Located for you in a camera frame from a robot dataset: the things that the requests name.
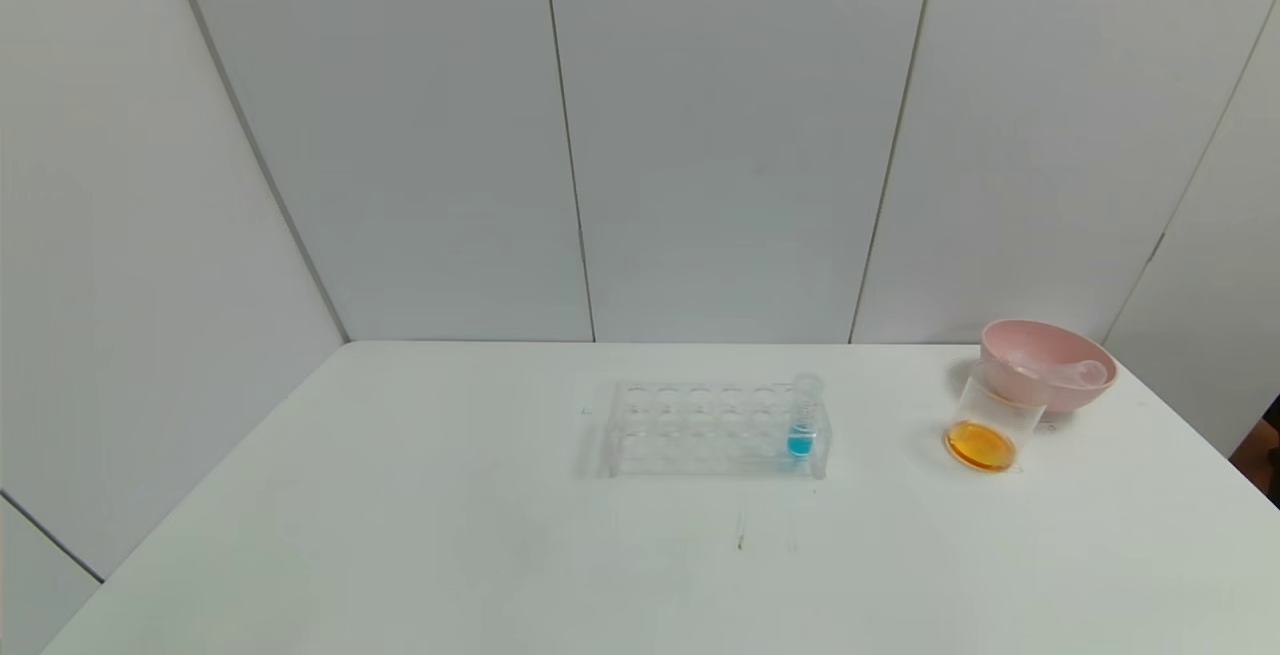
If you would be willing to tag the red pigment test tube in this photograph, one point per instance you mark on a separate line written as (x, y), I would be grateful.
(1025, 365)

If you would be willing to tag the yellow pigment test tube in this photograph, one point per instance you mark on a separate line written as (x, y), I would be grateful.
(1080, 373)

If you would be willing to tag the clear acrylic test tube rack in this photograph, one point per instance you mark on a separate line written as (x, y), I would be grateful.
(665, 430)

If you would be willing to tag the blue pigment test tube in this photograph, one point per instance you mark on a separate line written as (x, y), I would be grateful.
(800, 441)

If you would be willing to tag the clear plastic beaker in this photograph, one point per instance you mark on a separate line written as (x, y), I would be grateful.
(985, 440)

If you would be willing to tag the pink bowl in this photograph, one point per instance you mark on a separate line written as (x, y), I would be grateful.
(1085, 395)

